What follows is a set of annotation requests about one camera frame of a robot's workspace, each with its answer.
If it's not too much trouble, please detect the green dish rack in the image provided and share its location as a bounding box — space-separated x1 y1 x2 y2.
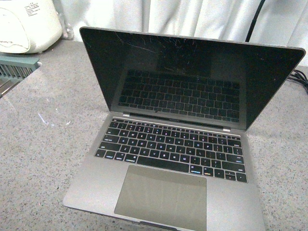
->
0 55 40 98

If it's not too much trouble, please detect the grey laptop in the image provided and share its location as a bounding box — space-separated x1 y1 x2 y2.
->
63 27 306 231

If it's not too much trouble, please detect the blue desk lamp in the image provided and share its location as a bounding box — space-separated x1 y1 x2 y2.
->
245 0 265 42

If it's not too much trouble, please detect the black lamp power cable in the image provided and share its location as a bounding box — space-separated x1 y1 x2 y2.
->
287 69 308 95

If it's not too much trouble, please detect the white rice cooker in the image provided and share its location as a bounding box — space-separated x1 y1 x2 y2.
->
0 0 62 53

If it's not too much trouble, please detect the crumpled clear plastic bag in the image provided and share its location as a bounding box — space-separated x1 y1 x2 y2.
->
57 13 74 40

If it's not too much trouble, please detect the white curtain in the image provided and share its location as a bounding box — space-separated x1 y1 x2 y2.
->
50 0 308 71

